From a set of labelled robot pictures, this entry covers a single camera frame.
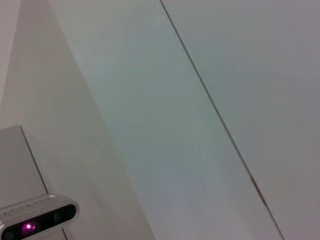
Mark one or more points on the silver head depth camera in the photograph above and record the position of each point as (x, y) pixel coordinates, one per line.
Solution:
(37, 220)

